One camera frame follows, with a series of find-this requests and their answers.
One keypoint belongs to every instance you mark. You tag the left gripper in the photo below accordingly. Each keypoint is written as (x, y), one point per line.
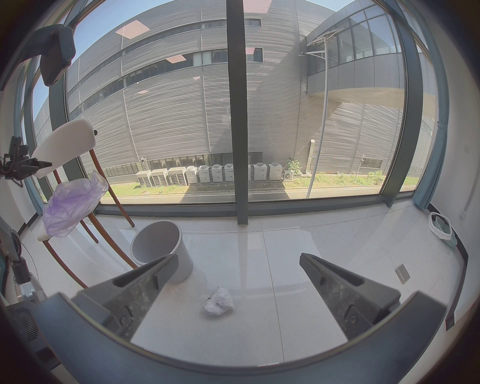
(13, 168)

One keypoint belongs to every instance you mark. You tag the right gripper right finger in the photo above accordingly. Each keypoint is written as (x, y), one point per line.
(348, 296)

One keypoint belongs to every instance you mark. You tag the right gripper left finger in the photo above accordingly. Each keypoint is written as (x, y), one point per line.
(131, 292)

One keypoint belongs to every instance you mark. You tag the purple plastic bag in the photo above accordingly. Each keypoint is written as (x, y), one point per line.
(69, 204)

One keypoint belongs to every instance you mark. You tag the white trash bin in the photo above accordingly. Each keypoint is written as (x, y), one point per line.
(157, 240)

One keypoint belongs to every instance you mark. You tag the small white bin green liner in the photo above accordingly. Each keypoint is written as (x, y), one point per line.
(442, 227)

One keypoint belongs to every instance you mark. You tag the white chair with wooden legs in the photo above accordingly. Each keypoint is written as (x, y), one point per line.
(63, 144)

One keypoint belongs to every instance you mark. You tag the window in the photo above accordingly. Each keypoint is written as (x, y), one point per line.
(237, 112)

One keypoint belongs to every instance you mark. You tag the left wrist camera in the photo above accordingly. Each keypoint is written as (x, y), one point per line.
(18, 147)

